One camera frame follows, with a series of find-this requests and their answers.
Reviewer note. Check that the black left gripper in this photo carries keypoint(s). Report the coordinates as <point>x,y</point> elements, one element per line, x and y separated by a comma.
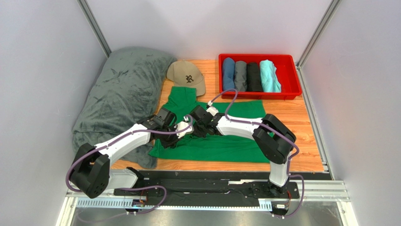
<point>166,144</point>

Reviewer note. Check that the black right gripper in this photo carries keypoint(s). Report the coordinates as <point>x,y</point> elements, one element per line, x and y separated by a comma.
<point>203,127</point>

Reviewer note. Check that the green t-shirt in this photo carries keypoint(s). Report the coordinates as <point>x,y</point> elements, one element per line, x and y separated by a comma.
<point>211,148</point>

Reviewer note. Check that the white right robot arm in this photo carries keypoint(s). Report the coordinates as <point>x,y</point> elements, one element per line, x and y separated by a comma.
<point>274,139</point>

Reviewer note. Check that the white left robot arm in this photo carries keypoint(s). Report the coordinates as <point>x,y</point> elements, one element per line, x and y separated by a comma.
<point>91,173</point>

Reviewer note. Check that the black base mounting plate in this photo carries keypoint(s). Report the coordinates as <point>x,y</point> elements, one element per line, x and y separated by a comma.
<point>216,189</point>

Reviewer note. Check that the tan baseball cap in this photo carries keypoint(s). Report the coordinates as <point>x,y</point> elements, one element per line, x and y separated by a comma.
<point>186,74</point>

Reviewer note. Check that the grey rolled t-shirt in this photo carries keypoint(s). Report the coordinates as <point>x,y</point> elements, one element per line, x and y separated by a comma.
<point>240,76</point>

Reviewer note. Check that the blue rolled t-shirt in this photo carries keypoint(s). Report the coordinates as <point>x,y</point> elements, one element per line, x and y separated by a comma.
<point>228,69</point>

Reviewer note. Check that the black rolled t-shirt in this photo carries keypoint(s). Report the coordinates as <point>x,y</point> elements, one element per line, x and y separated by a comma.
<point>253,78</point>

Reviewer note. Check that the grey plush pillow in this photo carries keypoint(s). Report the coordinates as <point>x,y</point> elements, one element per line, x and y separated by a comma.
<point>127,90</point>

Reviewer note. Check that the turquoise rolled t-shirt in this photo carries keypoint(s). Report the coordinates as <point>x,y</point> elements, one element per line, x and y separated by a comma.
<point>269,78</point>

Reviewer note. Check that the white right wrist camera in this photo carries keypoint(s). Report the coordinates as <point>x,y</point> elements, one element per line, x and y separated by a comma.
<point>211,109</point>

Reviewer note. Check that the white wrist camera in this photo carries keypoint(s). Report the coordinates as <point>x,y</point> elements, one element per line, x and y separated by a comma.
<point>185,127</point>
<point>211,109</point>

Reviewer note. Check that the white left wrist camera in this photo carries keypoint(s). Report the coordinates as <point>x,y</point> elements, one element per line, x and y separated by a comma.
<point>185,127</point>

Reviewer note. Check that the aluminium frame rail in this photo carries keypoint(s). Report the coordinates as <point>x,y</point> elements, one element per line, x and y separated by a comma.
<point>323,201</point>

